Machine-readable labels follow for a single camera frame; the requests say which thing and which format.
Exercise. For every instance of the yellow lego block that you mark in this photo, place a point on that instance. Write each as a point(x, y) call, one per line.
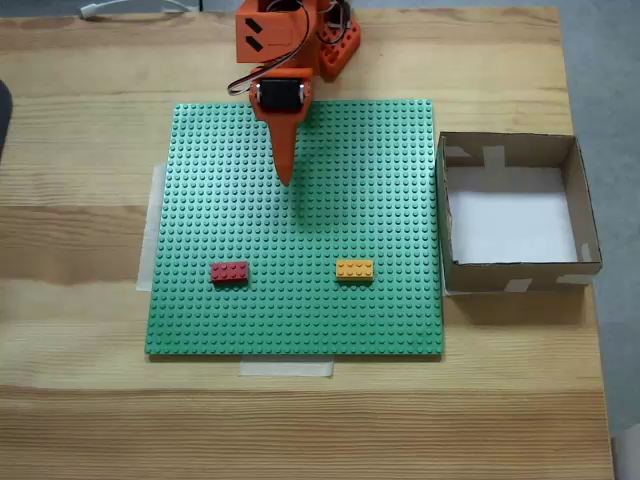
point(355, 270)

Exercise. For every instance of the green lego baseplate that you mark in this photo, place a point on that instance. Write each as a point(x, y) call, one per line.
point(350, 200)

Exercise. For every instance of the red lego block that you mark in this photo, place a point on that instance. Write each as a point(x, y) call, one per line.
point(230, 272)

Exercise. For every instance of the cardboard box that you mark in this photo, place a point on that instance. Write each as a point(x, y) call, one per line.
point(470, 280)

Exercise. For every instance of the wide masking tape strip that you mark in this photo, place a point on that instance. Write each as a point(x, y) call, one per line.
point(147, 240)

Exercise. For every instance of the white paper sheet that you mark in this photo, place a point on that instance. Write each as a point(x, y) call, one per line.
point(510, 225)

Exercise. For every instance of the black rounded object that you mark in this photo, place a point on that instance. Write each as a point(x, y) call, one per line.
point(4, 115)

